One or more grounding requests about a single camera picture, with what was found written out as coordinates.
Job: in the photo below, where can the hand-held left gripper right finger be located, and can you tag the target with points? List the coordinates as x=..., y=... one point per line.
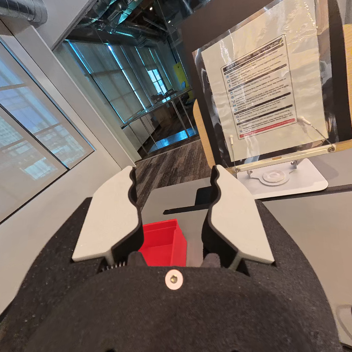
x=239, y=220

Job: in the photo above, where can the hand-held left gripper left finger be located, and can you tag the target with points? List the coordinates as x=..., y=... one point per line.
x=110, y=217

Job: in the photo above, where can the red plastic bin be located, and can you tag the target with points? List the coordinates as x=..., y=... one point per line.
x=162, y=255

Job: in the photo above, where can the clear acrylic sign holder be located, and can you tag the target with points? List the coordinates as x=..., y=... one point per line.
x=302, y=181

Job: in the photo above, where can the printed instruction sheet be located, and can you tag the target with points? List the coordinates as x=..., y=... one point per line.
x=261, y=90

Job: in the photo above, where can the yellow poster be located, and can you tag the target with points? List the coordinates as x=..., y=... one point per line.
x=179, y=74

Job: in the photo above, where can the black backing board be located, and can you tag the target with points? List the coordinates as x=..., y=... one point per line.
x=335, y=82

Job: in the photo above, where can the framed wall window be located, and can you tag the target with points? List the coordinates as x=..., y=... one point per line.
x=33, y=123

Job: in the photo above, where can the ribbed metal ceiling duct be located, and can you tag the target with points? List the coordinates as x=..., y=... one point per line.
x=24, y=9

